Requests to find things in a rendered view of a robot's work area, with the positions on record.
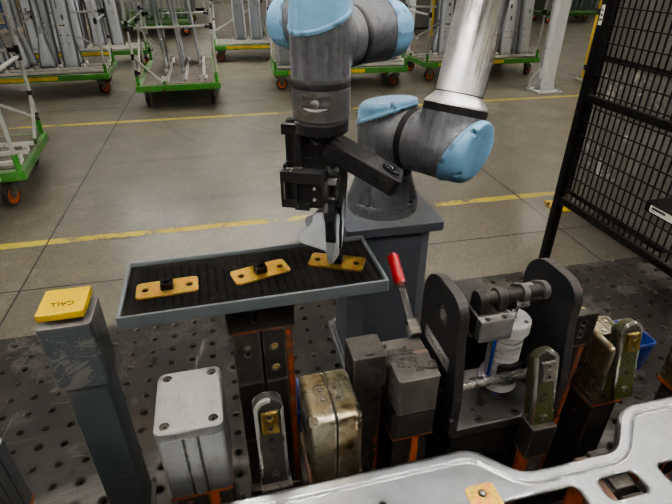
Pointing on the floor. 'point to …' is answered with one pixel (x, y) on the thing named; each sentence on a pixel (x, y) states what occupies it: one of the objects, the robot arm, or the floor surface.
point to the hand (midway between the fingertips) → (337, 252)
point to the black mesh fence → (615, 136)
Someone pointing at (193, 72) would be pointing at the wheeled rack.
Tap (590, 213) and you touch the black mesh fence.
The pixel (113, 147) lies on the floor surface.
